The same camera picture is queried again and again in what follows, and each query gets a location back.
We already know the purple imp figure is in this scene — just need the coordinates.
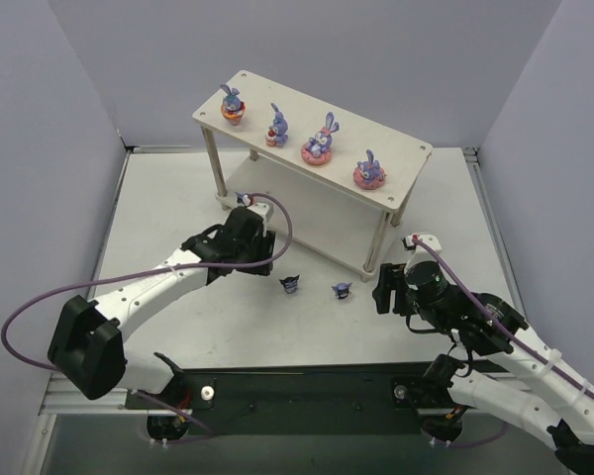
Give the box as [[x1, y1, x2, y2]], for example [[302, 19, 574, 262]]
[[236, 192, 254, 208]]

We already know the black-headed figure purple bow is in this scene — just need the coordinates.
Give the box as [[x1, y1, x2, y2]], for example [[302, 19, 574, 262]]
[[279, 275, 300, 294]]

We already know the purple bunny with red cake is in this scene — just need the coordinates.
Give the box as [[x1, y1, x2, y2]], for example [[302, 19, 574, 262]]
[[265, 103, 289, 147]]

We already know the purple-headed figure black bow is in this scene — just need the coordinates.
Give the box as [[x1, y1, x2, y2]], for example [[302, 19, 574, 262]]
[[332, 282, 351, 300]]

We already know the large bunny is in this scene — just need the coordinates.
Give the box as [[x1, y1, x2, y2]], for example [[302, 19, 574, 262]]
[[301, 112, 340, 166]]

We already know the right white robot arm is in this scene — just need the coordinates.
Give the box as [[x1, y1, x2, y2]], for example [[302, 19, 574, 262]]
[[372, 258, 594, 474]]

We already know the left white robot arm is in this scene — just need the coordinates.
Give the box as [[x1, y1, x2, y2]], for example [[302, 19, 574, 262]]
[[48, 203, 275, 400]]

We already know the light wooden two-tier shelf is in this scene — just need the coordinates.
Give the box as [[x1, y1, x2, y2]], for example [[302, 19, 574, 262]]
[[192, 70, 433, 280]]

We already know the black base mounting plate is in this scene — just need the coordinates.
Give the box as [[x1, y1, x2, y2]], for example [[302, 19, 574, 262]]
[[123, 363, 481, 436]]

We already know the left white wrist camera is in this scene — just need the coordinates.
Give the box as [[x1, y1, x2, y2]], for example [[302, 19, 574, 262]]
[[247, 202, 274, 236]]

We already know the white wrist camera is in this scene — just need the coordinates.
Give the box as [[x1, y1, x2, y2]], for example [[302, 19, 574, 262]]
[[401, 233, 443, 268], [247, 202, 274, 236]]

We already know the black loop cable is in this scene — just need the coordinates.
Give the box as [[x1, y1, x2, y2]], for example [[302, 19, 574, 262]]
[[445, 340, 476, 372]]

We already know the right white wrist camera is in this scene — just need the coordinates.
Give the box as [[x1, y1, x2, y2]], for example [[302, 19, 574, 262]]
[[401, 233, 443, 268]]

